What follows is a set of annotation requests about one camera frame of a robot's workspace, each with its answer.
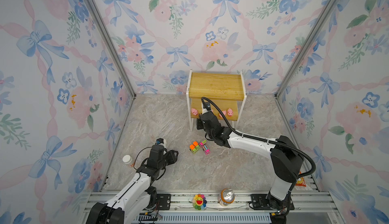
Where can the small red toy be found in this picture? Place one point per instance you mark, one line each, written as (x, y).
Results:
(301, 182)

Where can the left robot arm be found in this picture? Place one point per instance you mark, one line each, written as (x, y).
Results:
(139, 194)

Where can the rainbow smiling flower plush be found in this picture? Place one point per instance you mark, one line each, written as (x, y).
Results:
(199, 202)

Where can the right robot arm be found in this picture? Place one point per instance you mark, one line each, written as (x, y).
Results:
(286, 160)

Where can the green orange toy truck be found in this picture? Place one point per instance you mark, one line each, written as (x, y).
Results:
(196, 144)
(193, 148)

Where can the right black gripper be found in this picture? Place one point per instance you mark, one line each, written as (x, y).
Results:
(199, 122)

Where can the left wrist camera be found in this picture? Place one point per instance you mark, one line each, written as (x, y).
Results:
(161, 142)

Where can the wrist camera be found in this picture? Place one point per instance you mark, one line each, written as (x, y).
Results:
(206, 107)
(161, 142)

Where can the right arm mounting base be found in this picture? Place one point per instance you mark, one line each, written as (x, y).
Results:
(268, 202)

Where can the pink truck green top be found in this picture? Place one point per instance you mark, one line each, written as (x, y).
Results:
(203, 143)

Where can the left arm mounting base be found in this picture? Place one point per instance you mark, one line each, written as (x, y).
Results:
(159, 202)

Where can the white capped pill bottle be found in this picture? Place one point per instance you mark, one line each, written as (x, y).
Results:
(127, 159)

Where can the pink truck blue top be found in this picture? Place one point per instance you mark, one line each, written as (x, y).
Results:
(206, 149)

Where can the wooden two-tier white-frame shelf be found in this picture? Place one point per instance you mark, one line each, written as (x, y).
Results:
(226, 90)

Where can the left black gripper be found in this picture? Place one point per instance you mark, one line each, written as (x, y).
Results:
(171, 157)

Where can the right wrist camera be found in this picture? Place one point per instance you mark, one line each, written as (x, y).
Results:
(206, 107)

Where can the aluminium mounting rail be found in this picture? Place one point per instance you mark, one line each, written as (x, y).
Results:
(310, 207)

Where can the orange metal can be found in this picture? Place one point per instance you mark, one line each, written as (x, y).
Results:
(226, 197)

